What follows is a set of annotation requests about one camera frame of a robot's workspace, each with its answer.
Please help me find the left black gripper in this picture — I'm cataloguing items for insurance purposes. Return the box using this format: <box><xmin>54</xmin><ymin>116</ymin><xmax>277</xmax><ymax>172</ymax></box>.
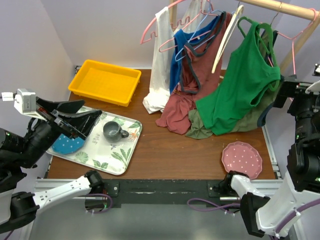
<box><xmin>16</xmin><ymin>95</ymin><xmax>104</xmax><ymax>167</ymax></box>

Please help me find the bright green tank top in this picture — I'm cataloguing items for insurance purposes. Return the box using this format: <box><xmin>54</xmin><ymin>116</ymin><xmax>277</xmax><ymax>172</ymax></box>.
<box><xmin>196</xmin><ymin>25</ymin><xmax>281</xmax><ymax>136</ymax></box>

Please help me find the green plastic hanger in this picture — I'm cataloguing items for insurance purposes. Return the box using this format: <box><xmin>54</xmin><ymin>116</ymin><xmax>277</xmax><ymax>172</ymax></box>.
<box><xmin>236</xmin><ymin>1</ymin><xmax>283</xmax><ymax>91</ymax></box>

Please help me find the olive green tank top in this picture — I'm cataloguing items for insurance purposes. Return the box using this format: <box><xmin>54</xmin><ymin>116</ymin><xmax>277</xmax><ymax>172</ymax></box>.
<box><xmin>186</xmin><ymin>31</ymin><xmax>281</xmax><ymax>140</ymax></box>

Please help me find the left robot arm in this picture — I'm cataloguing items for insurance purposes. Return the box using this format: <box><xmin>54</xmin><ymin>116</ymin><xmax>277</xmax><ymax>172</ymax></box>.
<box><xmin>0</xmin><ymin>97</ymin><xmax>104</xmax><ymax>233</ymax></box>

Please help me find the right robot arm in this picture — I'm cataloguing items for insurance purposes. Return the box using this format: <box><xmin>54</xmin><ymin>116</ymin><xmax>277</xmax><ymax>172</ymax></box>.
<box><xmin>222</xmin><ymin>80</ymin><xmax>320</xmax><ymax>240</ymax></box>

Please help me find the pink hanger right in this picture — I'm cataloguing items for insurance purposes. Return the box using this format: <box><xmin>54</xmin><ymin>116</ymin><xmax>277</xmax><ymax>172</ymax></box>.
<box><xmin>272</xmin><ymin>1</ymin><xmax>320</xmax><ymax>74</ymax></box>

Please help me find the rust red tank top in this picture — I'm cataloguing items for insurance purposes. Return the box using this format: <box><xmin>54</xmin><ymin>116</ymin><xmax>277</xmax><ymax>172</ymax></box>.
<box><xmin>155</xmin><ymin>12</ymin><xmax>232</xmax><ymax>135</ymax></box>

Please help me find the cream wooden hanger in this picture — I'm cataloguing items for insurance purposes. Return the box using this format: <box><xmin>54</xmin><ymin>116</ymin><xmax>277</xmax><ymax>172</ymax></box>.
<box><xmin>211</xmin><ymin>3</ymin><xmax>244</xmax><ymax>74</ymax></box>

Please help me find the blue tank top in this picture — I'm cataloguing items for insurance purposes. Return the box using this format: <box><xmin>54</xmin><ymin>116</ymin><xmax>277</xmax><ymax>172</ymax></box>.
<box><xmin>169</xmin><ymin>13</ymin><xmax>223</xmax><ymax>95</ymax></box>

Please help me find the white tank top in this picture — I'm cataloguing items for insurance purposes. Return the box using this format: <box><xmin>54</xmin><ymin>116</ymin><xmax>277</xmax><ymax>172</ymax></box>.
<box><xmin>142</xmin><ymin>0</ymin><xmax>206</xmax><ymax>114</ymax></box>

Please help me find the blue dotted plate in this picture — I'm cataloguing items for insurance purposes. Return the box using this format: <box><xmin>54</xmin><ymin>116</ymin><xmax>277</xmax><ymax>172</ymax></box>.
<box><xmin>51</xmin><ymin>134</ymin><xmax>85</xmax><ymax>155</ymax></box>

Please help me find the grey ceramic mug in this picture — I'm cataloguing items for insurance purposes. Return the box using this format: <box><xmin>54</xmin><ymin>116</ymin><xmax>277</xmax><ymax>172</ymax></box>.
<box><xmin>102</xmin><ymin>121</ymin><xmax>129</xmax><ymax>143</ymax></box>

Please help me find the yellow plastic bin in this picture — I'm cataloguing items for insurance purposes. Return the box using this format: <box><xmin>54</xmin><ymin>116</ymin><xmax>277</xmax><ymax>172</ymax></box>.
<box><xmin>68</xmin><ymin>59</ymin><xmax>142</xmax><ymax>107</ymax></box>

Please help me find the floral serving tray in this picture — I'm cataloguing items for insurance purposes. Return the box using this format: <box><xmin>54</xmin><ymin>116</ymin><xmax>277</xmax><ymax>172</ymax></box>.
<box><xmin>46</xmin><ymin>111</ymin><xmax>143</xmax><ymax>176</ymax></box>

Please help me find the pink dotted plate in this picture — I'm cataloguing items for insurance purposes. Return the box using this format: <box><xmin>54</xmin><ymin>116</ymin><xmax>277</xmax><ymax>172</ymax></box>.
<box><xmin>221</xmin><ymin>141</ymin><xmax>263</xmax><ymax>180</ymax></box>

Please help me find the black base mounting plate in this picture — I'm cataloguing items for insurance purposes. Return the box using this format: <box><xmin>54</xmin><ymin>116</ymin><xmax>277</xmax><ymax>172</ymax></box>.
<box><xmin>84</xmin><ymin>178</ymin><xmax>251</xmax><ymax>210</ymax></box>

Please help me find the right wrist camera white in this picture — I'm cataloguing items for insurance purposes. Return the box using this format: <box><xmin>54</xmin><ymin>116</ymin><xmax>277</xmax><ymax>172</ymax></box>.
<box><xmin>305</xmin><ymin>63</ymin><xmax>320</xmax><ymax>94</ymax></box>

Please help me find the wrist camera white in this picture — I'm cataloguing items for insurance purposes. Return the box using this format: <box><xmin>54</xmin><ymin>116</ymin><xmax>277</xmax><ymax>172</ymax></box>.
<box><xmin>0</xmin><ymin>88</ymin><xmax>45</xmax><ymax>120</ymax></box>
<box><xmin>305</xmin><ymin>63</ymin><xmax>320</xmax><ymax>94</ymax></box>

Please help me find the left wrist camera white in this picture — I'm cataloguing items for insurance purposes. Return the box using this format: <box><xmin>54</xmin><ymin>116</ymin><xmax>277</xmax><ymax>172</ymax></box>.
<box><xmin>0</xmin><ymin>88</ymin><xmax>45</xmax><ymax>120</ymax></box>

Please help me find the wooden clothes rail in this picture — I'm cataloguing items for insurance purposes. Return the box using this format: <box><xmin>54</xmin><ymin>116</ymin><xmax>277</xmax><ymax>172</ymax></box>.
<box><xmin>243</xmin><ymin>0</ymin><xmax>320</xmax><ymax>74</ymax></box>

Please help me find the small pink wire hanger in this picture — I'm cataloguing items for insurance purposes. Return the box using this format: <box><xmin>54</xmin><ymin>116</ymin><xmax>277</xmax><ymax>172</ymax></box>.
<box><xmin>155</xmin><ymin>23</ymin><xmax>215</xmax><ymax>53</ymax></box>

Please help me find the light blue wire hanger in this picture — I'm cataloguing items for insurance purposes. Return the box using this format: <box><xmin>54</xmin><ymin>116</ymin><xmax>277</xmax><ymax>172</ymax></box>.
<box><xmin>173</xmin><ymin>10</ymin><xmax>225</xmax><ymax>62</ymax></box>

